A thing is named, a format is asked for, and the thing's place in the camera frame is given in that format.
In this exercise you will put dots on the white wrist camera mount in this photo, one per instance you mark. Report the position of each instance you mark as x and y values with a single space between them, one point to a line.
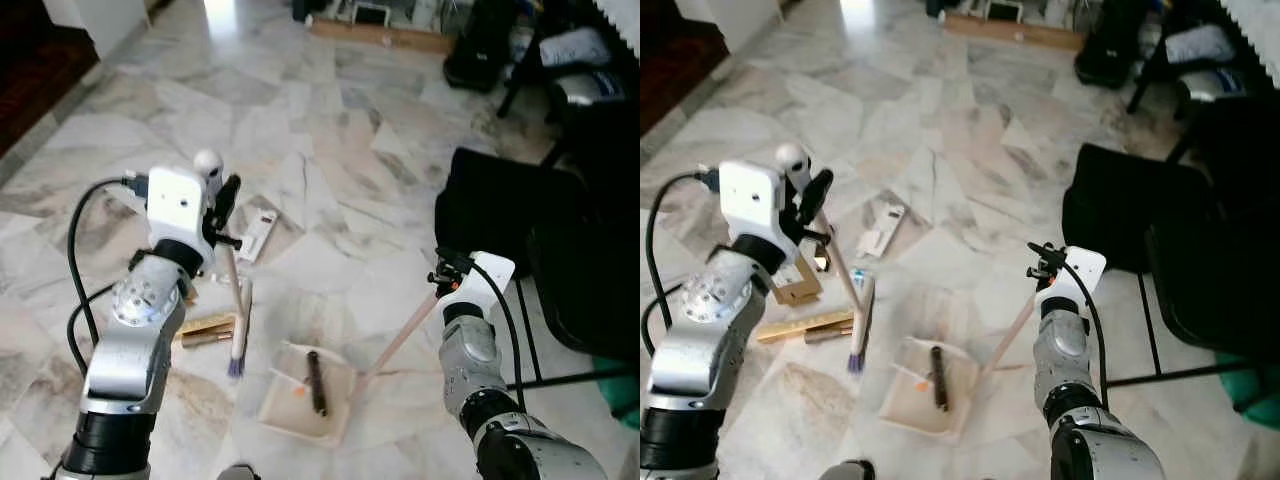
488 280
1080 275
750 200
178 205

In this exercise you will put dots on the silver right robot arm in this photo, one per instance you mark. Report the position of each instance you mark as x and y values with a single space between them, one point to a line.
1060 365
470 365

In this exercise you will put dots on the black folding chair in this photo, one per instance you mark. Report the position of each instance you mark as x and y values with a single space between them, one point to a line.
590 290
1220 290

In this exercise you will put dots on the silver wrapped package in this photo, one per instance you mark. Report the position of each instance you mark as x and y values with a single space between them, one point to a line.
590 90
1215 85

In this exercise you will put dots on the black robot left foot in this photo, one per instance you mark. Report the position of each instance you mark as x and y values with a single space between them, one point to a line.
848 470
238 472

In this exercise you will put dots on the short brown stick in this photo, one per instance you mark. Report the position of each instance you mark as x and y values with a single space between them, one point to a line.
205 340
828 335

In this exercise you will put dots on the dark brown stick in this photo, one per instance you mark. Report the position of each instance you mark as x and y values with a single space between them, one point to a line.
939 380
316 385

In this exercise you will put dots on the white pleated curtain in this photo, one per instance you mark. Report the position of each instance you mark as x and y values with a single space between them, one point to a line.
1255 25

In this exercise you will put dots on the black wheeled bag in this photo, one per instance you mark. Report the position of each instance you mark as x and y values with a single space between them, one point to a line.
480 45
1110 45

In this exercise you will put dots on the beige broom blue bristles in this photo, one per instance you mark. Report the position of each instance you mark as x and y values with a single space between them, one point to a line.
862 330
241 320

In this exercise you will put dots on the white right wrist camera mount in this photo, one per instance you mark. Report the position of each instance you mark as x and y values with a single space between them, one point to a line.
488 280
1080 275

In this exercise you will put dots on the yellow wooden strip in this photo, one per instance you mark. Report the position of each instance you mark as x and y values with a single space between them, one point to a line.
800 327
208 324

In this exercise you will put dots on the long cardboard box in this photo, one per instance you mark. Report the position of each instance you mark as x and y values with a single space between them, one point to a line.
380 36
1015 32

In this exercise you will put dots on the white framed panel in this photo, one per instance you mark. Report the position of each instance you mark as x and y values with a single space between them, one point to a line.
372 14
1005 10

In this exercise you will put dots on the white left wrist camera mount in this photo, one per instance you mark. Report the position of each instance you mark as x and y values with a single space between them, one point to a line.
750 200
178 205

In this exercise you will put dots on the white blue package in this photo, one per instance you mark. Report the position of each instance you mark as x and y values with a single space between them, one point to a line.
1200 43
575 47

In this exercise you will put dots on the black table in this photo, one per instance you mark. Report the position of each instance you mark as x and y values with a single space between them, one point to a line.
1150 80
520 85

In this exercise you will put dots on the black soft bag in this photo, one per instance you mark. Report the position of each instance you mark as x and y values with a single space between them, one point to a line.
1120 200
490 205

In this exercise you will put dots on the green plastic container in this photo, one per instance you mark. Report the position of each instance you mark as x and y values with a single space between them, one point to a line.
620 385
1250 385

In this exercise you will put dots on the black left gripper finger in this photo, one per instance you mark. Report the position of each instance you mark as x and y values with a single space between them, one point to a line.
818 192
228 198

